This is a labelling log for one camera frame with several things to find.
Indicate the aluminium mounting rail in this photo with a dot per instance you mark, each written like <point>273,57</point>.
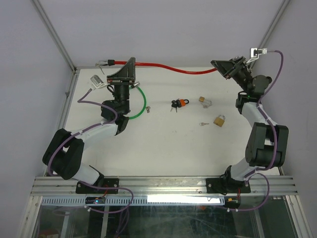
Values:
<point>273,185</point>

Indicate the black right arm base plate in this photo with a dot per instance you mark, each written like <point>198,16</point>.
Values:
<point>225,186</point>

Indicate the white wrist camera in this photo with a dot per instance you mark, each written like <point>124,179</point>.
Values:
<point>255,53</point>
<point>96,82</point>

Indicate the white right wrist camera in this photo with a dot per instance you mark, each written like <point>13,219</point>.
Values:
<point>255,53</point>

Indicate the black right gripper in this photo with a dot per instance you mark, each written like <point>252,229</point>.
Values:
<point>225,67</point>

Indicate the large brass padlock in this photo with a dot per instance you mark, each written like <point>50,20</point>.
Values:
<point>219,120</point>

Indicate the green cable lock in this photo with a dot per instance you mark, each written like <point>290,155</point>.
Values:
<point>141,103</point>

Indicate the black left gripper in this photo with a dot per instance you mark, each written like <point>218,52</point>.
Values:
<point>127,75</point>

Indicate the keys of orange padlock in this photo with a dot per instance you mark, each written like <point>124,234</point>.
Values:
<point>174,105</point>

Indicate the orange black padlock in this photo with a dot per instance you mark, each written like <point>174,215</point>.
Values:
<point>182,102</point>

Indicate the silver keys of red lock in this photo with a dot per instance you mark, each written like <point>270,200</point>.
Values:
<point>100,64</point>

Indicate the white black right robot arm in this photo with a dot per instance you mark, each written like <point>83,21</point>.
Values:
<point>267,144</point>

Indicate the red cable lock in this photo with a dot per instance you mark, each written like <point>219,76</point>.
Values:
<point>111,62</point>

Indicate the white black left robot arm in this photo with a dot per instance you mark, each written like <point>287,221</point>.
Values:
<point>63,156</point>

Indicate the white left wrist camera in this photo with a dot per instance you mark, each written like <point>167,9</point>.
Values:
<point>96,82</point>

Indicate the small brass long-shackle padlock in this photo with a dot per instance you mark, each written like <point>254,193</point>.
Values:
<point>203,100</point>

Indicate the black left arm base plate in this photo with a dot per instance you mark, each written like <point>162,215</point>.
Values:
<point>107,186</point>

